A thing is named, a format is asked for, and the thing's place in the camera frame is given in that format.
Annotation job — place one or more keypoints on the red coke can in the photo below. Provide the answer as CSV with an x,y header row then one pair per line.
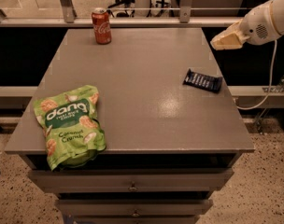
x,y
101,26

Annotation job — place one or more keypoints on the metal glass railing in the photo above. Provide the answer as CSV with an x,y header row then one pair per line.
x,y
148,13

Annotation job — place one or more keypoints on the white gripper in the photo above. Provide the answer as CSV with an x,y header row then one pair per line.
x,y
256,26

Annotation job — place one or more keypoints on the green dang chips bag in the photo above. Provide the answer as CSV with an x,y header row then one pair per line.
x,y
69,122

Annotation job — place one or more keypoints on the top grey drawer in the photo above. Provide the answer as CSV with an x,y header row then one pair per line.
x,y
80,181

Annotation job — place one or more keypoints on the black office chair base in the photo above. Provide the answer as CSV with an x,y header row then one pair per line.
x,y
127,12

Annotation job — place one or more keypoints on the grey drawer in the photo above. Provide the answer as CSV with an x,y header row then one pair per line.
x,y
133,208
80,181

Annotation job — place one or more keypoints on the blue rxbar blueberry bar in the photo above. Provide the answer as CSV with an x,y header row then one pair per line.
x,y
203,82

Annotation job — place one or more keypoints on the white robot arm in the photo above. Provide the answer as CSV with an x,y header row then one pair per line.
x,y
277,16

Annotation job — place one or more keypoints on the grey drawer cabinet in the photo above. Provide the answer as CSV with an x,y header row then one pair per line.
x,y
151,120

